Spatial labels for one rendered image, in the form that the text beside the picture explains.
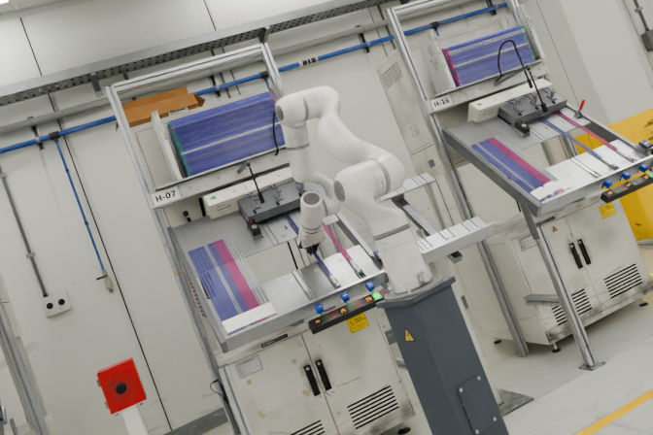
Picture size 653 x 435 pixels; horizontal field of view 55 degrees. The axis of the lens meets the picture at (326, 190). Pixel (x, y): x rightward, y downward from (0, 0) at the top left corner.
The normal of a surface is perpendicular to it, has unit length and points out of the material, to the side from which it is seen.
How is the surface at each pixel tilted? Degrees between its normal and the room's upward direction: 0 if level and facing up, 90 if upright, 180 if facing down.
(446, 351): 90
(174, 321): 90
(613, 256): 90
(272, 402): 90
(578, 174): 44
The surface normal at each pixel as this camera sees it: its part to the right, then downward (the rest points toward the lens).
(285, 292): -0.06, -0.78
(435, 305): 0.48, -0.22
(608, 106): 0.28, -0.15
